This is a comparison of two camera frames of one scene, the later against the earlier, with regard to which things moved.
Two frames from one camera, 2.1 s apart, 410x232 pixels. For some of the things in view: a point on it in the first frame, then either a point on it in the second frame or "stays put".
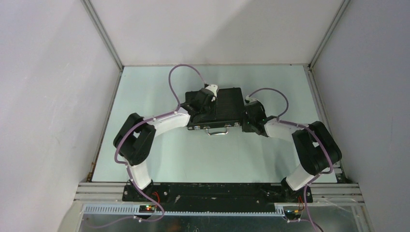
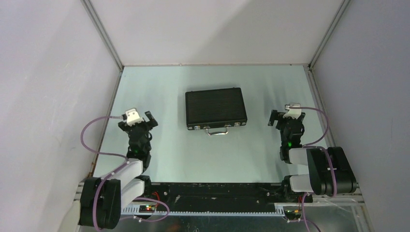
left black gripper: [213, 115] -> [149, 125]
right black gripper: [244, 128] -> [278, 116]
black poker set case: [229, 111] stays put
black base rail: [216, 196] stays put
